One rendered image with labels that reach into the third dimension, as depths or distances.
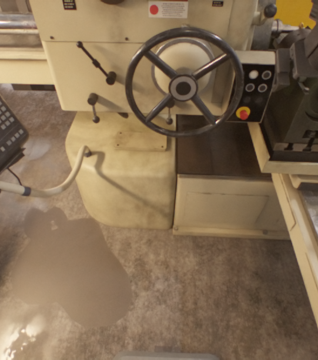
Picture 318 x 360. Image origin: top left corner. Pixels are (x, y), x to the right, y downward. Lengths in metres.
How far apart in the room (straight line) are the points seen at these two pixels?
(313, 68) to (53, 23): 0.87
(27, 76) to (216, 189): 1.22
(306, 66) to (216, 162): 1.16
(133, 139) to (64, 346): 1.27
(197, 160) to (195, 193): 0.20
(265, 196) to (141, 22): 1.20
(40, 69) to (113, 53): 0.57
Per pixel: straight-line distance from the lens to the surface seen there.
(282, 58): 0.56
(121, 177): 1.59
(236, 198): 1.73
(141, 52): 0.84
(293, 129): 1.22
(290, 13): 3.78
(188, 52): 0.97
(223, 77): 1.14
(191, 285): 1.85
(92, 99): 1.18
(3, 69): 1.68
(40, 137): 2.99
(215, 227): 2.00
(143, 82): 1.15
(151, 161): 1.62
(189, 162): 1.60
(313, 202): 1.44
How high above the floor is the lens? 1.73
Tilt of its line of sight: 48 degrees down
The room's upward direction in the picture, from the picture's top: straight up
